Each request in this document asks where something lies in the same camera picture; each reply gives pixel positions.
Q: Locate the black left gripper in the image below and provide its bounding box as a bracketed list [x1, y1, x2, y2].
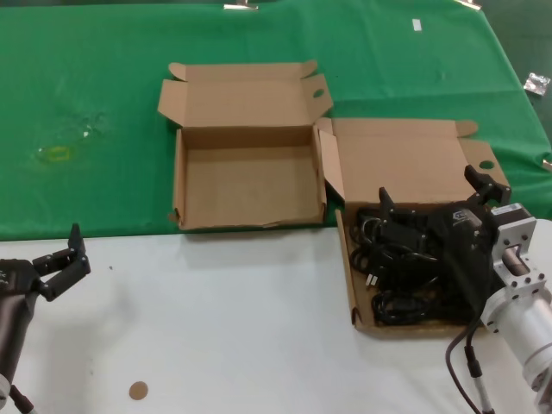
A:
[0, 223, 92, 302]

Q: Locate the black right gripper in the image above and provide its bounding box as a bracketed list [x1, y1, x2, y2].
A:
[378, 165, 512, 312]

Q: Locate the open brown cardboard box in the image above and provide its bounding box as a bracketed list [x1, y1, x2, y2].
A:
[155, 60, 334, 232]
[315, 116, 513, 341]

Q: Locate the yellow outline mark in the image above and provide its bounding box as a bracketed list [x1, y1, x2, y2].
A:
[44, 146, 75, 163]

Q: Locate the clear plastic bag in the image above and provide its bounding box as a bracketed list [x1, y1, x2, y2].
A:
[524, 72, 552, 97]

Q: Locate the green table cloth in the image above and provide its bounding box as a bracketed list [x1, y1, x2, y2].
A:
[0, 0, 552, 242]

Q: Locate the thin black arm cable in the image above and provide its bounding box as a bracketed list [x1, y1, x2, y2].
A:
[445, 304, 486, 414]

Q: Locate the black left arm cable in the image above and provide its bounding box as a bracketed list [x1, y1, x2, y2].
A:
[7, 382, 36, 414]

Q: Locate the arm cable with silver connector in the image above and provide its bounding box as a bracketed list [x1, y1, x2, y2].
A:
[463, 340, 493, 414]

